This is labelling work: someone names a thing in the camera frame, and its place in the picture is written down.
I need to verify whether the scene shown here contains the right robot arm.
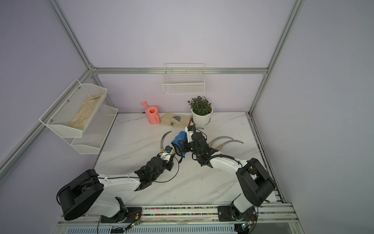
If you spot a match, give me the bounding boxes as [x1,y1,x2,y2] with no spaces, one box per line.
[178,132,276,219]

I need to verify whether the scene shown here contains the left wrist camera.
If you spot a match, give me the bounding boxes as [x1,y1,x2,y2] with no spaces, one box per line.
[160,146,175,162]

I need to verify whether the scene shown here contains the aluminium front rail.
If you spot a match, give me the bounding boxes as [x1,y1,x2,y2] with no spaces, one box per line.
[56,203,302,230]

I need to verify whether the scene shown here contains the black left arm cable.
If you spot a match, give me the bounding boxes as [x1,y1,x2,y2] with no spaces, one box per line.
[153,157,180,184]

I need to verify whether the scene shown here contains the blue microfibre rag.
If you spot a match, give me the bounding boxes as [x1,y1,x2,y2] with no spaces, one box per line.
[171,131,188,163]

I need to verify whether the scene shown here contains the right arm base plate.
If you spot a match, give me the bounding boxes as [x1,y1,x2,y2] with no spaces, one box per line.
[217,205,258,222]

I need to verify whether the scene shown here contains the white wire wall basket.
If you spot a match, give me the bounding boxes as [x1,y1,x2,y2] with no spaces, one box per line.
[162,63,206,95]

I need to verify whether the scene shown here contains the beige glove in shelf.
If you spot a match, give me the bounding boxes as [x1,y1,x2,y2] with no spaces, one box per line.
[68,95,103,130]

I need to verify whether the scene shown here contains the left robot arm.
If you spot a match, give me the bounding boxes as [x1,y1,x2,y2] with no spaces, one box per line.
[56,153,174,223]

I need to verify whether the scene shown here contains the lower white mesh shelf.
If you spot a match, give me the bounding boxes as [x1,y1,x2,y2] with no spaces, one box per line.
[62,104,118,155]

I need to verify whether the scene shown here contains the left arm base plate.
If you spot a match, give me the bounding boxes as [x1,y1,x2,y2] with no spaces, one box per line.
[100,207,143,223]

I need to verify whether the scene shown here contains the small sickle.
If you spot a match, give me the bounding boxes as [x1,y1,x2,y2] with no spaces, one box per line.
[215,139,244,152]
[160,131,171,153]
[208,136,234,147]

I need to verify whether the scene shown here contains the pink watering can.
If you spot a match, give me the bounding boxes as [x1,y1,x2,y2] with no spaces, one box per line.
[141,101,160,125]

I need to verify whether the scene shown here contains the potted green plant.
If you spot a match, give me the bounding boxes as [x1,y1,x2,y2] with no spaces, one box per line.
[188,96,213,126]

